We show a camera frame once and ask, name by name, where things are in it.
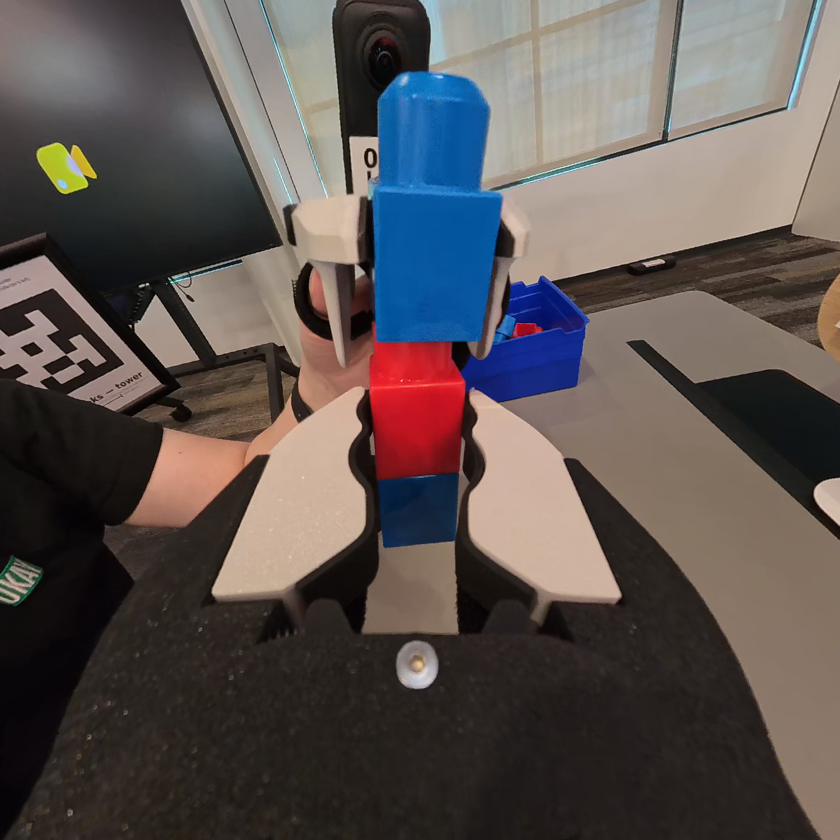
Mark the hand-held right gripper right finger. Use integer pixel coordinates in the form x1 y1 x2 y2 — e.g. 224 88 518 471
456 388 623 622

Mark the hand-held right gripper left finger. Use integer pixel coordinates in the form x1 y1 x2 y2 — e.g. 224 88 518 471
212 386 383 619

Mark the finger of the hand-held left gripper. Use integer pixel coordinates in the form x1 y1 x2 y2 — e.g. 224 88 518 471
285 196 370 368
472 197 532 361

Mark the blue plastic bin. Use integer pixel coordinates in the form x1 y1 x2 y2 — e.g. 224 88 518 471
461 276 590 403

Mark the person's left forearm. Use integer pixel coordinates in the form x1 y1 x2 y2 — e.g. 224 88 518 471
125 416 306 527

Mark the person's left hand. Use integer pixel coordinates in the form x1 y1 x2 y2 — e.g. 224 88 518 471
298 270 376 413

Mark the black rolling stand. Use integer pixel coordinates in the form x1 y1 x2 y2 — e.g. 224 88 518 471
108 259 301 422

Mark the white framed window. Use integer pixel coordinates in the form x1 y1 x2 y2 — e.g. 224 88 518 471
259 0 826 193

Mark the large black screen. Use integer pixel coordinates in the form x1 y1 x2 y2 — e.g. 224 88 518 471
0 0 283 296

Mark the person's black shirt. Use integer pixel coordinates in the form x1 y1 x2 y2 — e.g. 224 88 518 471
0 379 164 815

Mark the black white pattern sign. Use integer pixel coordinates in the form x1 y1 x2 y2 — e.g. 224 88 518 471
0 233 180 416

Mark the wooden display board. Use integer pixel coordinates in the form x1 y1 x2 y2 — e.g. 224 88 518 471
819 276 840 360

